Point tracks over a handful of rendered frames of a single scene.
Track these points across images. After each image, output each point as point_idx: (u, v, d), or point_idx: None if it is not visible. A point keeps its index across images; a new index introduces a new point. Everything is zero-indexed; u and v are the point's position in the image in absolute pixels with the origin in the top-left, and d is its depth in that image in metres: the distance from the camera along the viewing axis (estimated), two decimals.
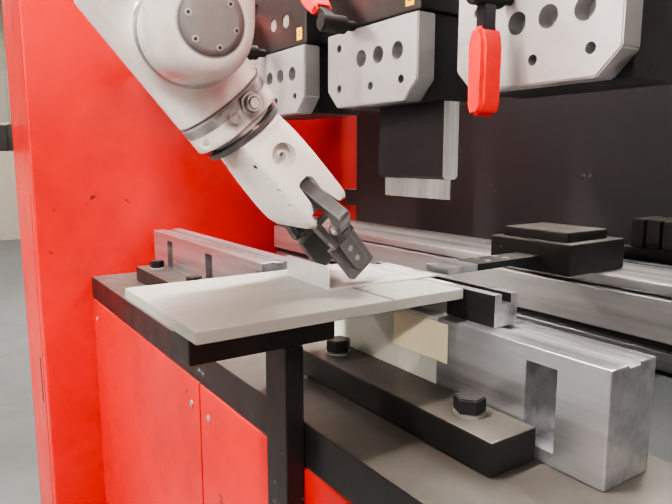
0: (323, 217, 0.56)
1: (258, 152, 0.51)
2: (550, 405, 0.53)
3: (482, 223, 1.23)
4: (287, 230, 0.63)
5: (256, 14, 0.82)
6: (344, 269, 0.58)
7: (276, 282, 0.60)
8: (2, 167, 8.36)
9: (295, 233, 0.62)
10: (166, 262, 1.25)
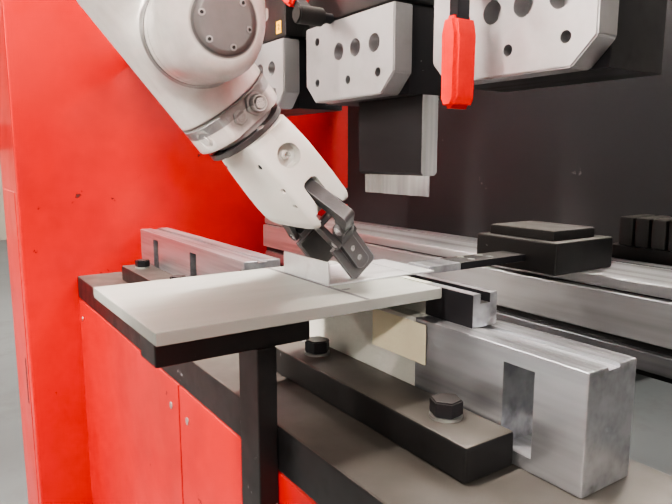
0: (326, 217, 0.56)
1: (263, 152, 0.51)
2: (529, 408, 0.51)
3: (473, 222, 1.22)
4: (286, 230, 0.62)
5: None
6: (346, 269, 0.58)
7: (250, 281, 0.58)
8: (0, 167, 8.34)
9: (294, 233, 0.62)
10: (152, 261, 1.23)
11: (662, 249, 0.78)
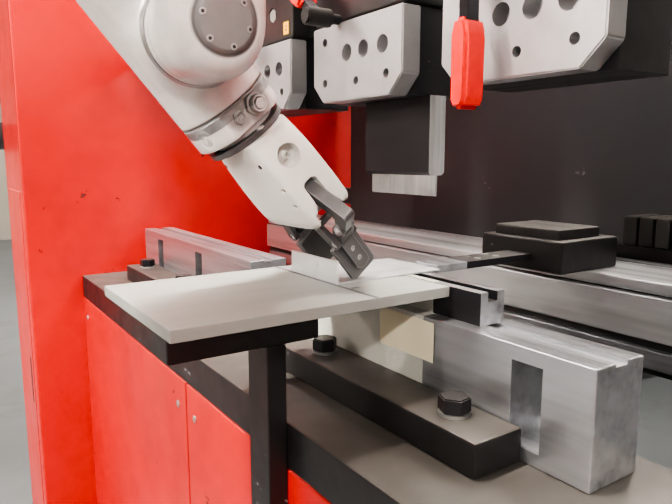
0: (326, 217, 0.56)
1: (263, 152, 0.51)
2: (537, 405, 0.52)
3: (476, 221, 1.22)
4: (286, 230, 0.62)
5: None
6: (346, 269, 0.58)
7: (259, 280, 0.59)
8: (1, 167, 8.35)
9: (294, 233, 0.62)
10: (157, 260, 1.24)
11: (666, 249, 0.78)
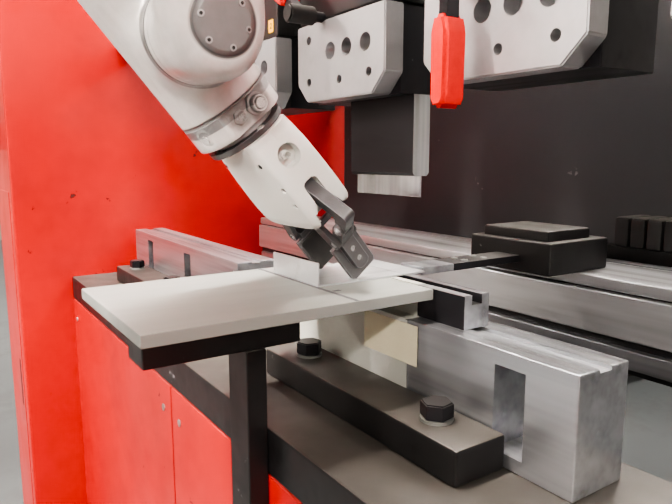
0: (326, 217, 0.56)
1: (263, 152, 0.51)
2: (521, 411, 0.51)
3: (469, 222, 1.21)
4: (286, 230, 0.62)
5: None
6: (346, 269, 0.58)
7: (240, 282, 0.58)
8: None
9: (294, 233, 0.62)
10: (147, 261, 1.23)
11: (658, 250, 0.77)
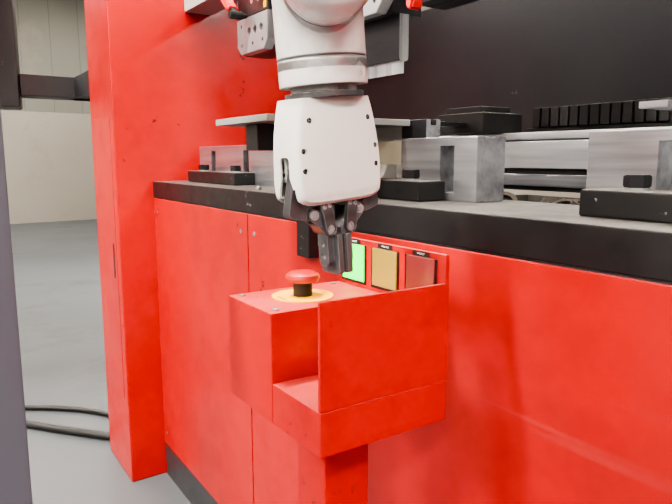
0: (350, 201, 0.61)
1: (369, 106, 0.60)
2: None
3: None
4: (326, 223, 0.59)
5: None
6: (351, 256, 0.61)
7: None
8: (19, 154, 8.78)
9: (334, 221, 0.59)
10: (210, 168, 1.68)
11: (556, 125, 1.22)
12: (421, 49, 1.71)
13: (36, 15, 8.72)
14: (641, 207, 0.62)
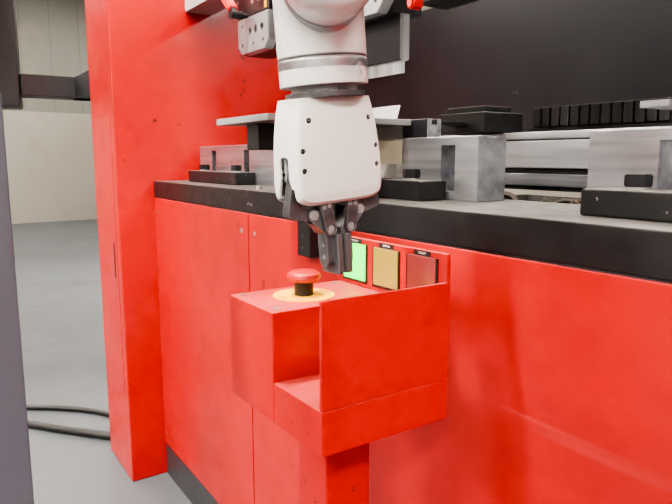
0: (351, 201, 0.61)
1: (370, 106, 0.60)
2: None
3: None
4: (326, 223, 0.59)
5: None
6: (351, 256, 0.61)
7: None
8: (19, 154, 8.78)
9: (334, 221, 0.59)
10: (210, 167, 1.68)
11: (557, 125, 1.22)
12: (421, 49, 1.71)
13: (36, 15, 8.72)
14: (642, 206, 0.62)
